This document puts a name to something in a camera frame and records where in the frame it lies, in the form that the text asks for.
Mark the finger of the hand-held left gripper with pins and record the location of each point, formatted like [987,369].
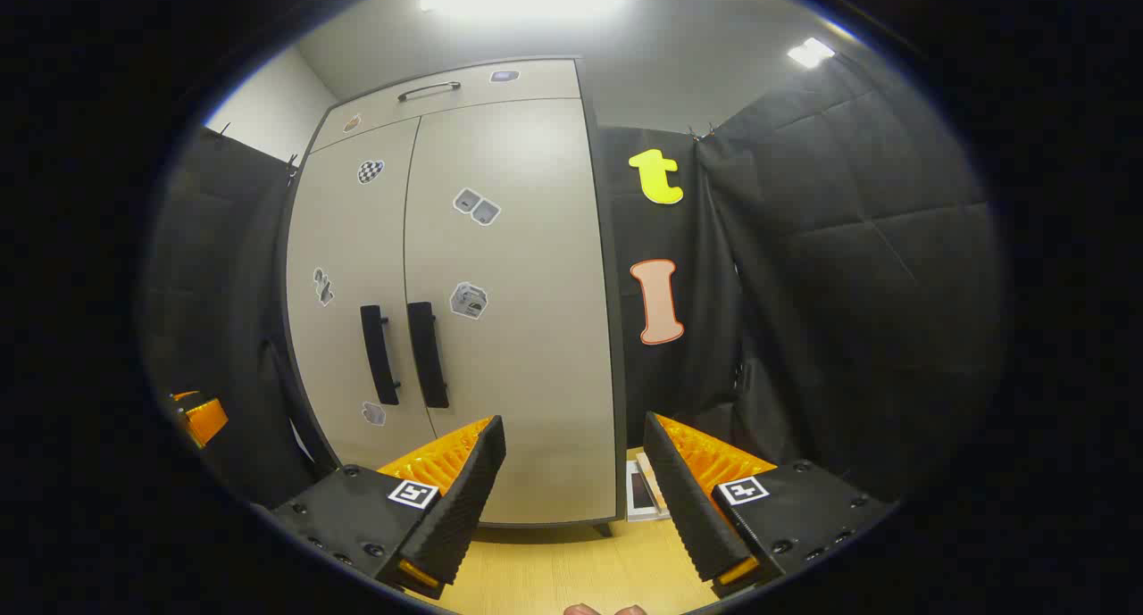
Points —
[205,419]

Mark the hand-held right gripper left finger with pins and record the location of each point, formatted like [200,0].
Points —
[464,508]

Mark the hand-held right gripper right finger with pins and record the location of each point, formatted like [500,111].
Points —
[692,508]

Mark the beige double-door shoe cabinet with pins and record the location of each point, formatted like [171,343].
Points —
[616,374]

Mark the beige cabinet door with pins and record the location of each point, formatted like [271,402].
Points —
[536,285]
[348,240]

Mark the beige cabinet drawer front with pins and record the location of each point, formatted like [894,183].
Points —
[536,84]

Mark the thick paperback book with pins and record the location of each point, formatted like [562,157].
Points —
[654,481]

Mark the black backdrop cloth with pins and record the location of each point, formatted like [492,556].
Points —
[848,285]

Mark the small ceiling light panel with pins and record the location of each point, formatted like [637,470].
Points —
[810,53]

